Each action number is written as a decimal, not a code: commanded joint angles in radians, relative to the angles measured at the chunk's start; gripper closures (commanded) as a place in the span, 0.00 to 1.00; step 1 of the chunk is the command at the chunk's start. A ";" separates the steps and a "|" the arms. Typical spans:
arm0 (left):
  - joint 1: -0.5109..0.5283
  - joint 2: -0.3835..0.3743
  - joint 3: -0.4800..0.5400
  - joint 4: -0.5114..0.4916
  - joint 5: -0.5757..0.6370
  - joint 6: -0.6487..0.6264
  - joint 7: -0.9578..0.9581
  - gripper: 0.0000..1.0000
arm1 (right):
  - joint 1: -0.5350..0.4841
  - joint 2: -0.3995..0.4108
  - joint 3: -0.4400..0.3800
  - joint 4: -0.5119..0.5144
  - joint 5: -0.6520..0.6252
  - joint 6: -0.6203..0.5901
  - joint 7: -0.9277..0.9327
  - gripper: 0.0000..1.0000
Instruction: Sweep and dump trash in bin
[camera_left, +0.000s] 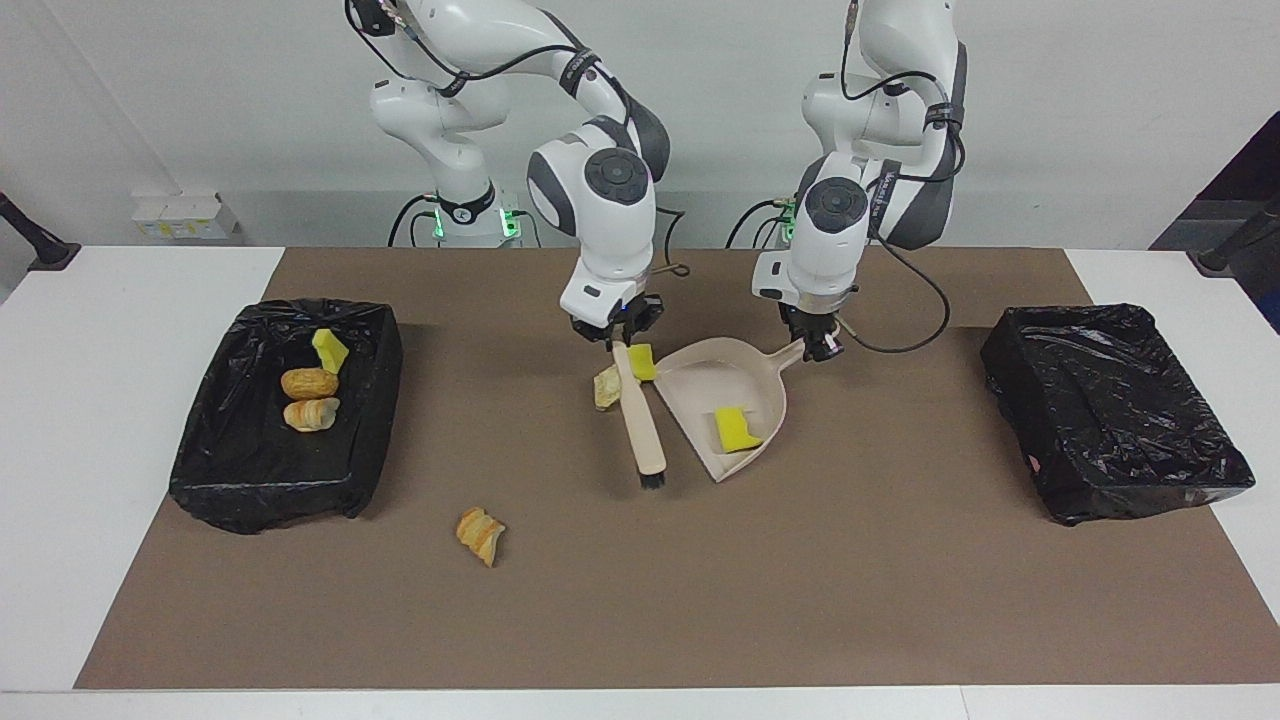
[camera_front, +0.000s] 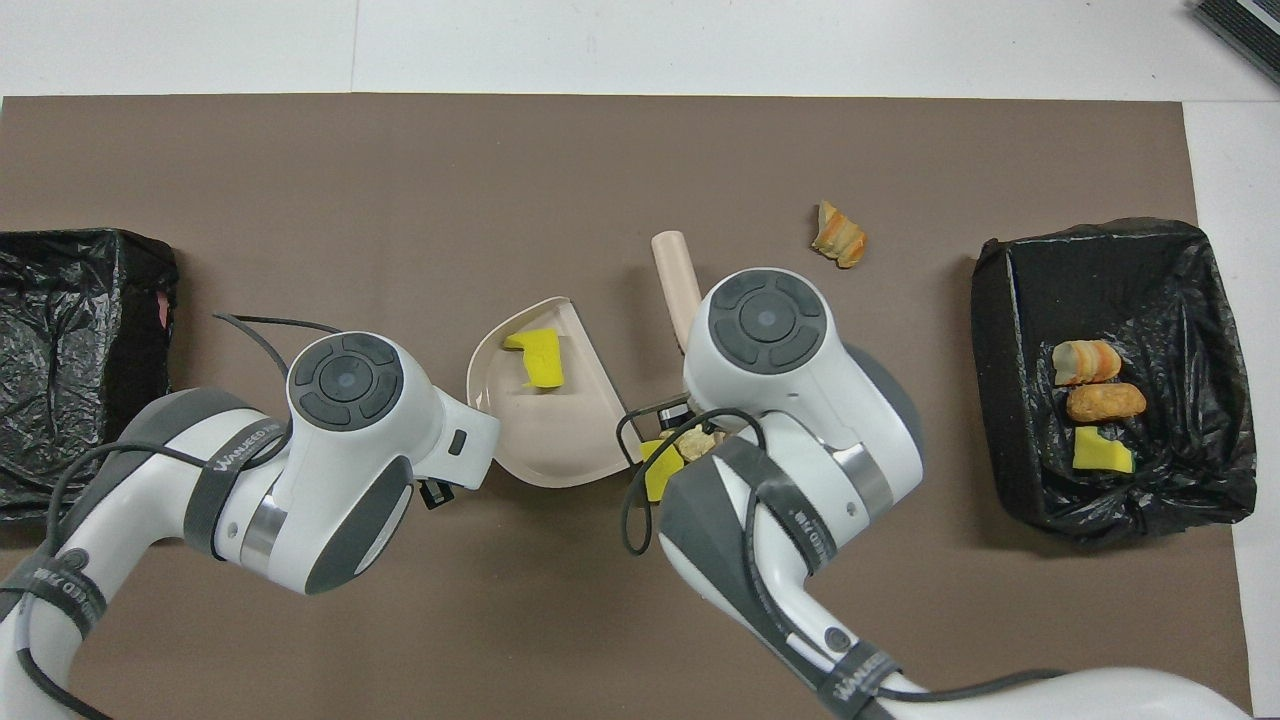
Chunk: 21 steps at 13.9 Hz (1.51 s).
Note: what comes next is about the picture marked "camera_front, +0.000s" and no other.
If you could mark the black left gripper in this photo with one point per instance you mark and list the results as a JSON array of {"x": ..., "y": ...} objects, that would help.
[{"x": 438, "y": 494}]

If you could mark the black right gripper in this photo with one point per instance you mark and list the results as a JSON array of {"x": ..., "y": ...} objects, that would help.
[{"x": 677, "y": 412}]

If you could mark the pale beige rock-like chunk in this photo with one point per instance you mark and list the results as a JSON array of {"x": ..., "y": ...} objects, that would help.
[{"x": 698, "y": 440}]

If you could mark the yellow sponge piece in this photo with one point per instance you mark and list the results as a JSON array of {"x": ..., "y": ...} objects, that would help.
[
  {"x": 660, "y": 475},
  {"x": 1102, "y": 452},
  {"x": 542, "y": 362}
]

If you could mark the beige plastic dustpan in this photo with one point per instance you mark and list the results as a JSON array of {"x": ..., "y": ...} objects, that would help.
[{"x": 560, "y": 440}]

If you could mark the beige brush with black bristles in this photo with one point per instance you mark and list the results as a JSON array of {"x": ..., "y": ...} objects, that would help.
[{"x": 676, "y": 275}]

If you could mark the orange white striped pastry toy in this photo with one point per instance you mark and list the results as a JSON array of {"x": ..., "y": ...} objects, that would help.
[
  {"x": 1086, "y": 362},
  {"x": 838, "y": 236}
]

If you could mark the brown potato-shaped toy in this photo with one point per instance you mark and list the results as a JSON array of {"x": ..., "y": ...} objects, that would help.
[{"x": 1105, "y": 402}]

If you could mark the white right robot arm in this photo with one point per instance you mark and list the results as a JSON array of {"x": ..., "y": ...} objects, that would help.
[{"x": 780, "y": 400}]

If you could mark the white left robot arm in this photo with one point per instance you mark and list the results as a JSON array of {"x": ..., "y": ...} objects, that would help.
[{"x": 340, "y": 460}]

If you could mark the black-lined bin with pink mark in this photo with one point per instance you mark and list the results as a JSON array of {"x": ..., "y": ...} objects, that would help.
[{"x": 70, "y": 330}]

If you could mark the black-lined trash bin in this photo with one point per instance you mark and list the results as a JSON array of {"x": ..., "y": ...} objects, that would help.
[{"x": 1180, "y": 300}]

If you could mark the brown table mat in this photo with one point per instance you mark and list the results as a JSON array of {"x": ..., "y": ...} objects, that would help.
[{"x": 600, "y": 150}]

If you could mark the dark ribbed object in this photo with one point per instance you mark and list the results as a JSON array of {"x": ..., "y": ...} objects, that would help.
[{"x": 1245, "y": 30}]

